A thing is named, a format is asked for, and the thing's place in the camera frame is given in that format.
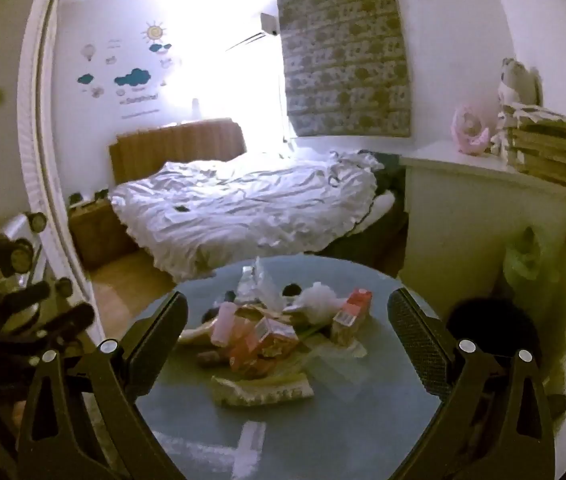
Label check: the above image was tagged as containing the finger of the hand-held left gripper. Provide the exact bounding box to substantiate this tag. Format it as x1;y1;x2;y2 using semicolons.
0;302;97;356
0;278;74;318

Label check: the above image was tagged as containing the black trash bin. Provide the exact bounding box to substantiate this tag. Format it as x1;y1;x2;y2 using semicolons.
445;297;544;377

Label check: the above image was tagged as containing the clear ribbed plastic tray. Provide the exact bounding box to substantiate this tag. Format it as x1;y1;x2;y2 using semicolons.
211;374;315;407

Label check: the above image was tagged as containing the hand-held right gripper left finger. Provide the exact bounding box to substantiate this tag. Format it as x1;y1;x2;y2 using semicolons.
17;291;188;480

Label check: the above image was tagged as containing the white plush toy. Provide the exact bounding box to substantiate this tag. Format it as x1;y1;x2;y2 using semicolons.
498;57;544;107

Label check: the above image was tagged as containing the wooden headboard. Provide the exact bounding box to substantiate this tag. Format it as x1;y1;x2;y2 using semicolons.
109;119;248;186

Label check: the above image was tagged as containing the clear plastic bottle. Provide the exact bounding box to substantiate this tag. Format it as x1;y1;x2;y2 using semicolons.
235;257;284;312

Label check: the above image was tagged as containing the white door frame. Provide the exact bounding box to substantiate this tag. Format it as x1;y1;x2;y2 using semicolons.
17;0;110;348

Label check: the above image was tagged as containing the group of wall stickers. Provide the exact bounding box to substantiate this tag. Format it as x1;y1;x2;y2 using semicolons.
77;22;184;121

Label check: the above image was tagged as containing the white cabinet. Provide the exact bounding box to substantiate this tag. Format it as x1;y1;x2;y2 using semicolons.
399;140;566;302

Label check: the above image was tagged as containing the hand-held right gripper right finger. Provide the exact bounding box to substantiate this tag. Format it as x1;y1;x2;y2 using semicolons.
388;288;558;480

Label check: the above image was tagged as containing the yellowish peel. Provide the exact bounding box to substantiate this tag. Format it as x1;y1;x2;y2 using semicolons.
178;321;224;347

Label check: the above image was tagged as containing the white air conditioner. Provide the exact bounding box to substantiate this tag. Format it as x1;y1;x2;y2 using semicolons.
260;10;282;38

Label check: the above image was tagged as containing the green plastic bag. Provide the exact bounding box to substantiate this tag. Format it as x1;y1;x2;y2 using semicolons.
503;227;564;307

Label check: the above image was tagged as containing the red drink carton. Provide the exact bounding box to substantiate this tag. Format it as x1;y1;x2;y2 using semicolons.
331;288;373;346

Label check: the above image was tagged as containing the white crumpled plastic bag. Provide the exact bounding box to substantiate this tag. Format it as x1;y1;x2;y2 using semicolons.
294;282;346;324

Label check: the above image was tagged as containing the bed with white duvet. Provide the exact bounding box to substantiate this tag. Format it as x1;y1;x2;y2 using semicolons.
110;150;408;282

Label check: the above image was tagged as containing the pink toy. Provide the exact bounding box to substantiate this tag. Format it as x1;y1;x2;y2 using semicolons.
450;104;492;155

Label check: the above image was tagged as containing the patterned window blind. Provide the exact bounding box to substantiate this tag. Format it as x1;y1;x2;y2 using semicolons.
270;0;412;139

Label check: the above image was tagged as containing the wooden nightstand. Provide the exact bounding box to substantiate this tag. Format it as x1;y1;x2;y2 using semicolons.
68;197;140;271

